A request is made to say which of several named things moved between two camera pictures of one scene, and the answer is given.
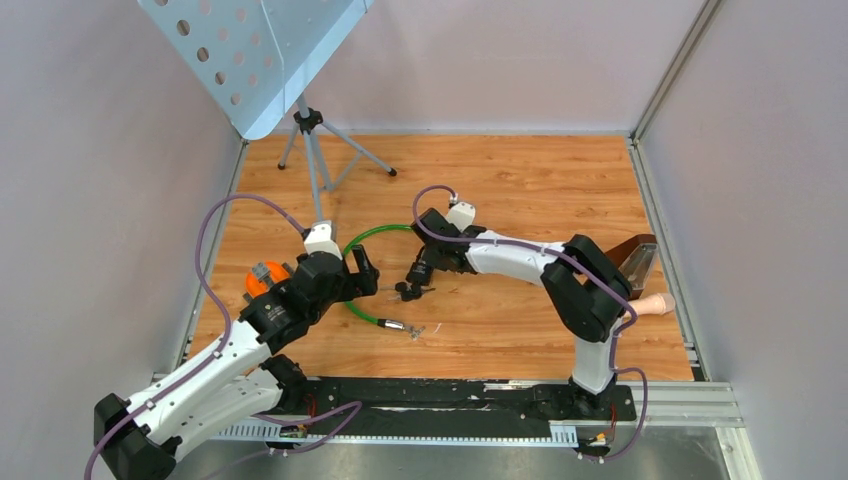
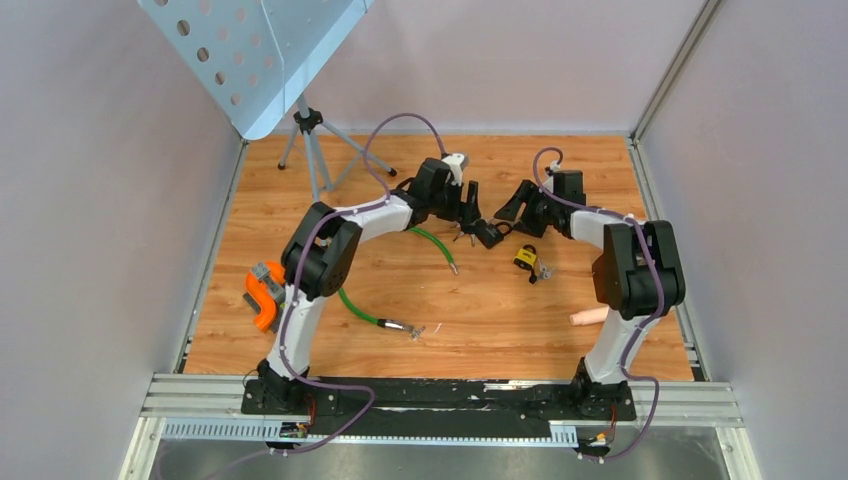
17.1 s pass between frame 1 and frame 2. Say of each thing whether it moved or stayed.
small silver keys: stayed
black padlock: moved
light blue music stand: stayed
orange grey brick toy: stayed
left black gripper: moved
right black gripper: moved
